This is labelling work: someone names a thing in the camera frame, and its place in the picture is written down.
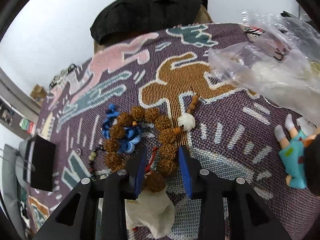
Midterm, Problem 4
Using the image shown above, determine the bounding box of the black shoe rack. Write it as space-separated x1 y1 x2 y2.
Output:
49 64 77 90

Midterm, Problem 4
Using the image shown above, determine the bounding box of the dark bead string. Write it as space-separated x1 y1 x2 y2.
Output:
88 144 106 181

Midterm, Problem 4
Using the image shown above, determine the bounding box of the white cloth pouch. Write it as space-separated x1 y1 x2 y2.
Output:
125 189 175 239

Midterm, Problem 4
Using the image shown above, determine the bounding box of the black-haired cartoon figurine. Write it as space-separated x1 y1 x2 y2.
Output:
274 114 319 197

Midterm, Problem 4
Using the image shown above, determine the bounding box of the blue cord jewelry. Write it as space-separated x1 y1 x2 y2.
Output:
101 104 145 154

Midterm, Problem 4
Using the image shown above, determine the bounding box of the brown bead bracelet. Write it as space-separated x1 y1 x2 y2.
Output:
102 105 179 194

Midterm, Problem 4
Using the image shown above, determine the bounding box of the black jewelry box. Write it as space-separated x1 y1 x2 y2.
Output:
23 135 56 192

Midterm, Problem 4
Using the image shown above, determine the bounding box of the cardboard box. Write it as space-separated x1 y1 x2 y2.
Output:
30 84 47 106

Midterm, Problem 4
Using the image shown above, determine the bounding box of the clear plastic bag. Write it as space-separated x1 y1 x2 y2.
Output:
208 11 319 125

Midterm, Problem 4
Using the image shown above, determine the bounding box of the tan chair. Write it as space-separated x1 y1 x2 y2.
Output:
93 5 214 54

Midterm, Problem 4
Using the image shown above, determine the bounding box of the patterned woven blanket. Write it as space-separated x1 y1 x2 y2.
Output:
27 24 319 239

